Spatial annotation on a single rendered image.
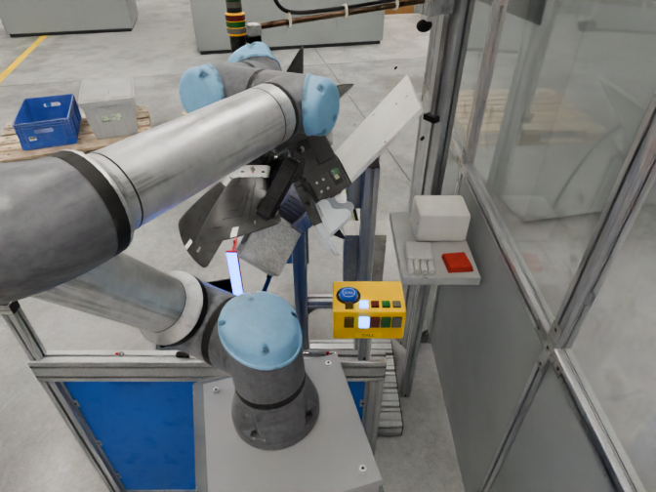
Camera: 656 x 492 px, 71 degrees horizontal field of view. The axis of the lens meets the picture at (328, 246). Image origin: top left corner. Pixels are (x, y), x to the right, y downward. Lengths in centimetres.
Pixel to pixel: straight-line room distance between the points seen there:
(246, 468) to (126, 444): 90
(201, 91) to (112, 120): 360
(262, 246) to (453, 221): 63
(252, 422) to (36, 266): 49
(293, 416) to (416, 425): 138
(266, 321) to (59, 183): 38
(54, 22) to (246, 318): 821
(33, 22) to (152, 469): 774
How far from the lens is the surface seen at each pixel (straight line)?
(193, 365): 124
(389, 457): 204
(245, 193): 119
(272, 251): 131
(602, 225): 97
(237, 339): 66
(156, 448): 166
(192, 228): 145
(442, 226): 154
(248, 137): 52
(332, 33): 706
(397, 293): 106
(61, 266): 40
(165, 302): 67
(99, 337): 264
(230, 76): 67
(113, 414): 154
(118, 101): 417
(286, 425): 78
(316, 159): 76
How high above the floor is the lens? 180
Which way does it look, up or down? 38 degrees down
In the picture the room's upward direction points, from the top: straight up
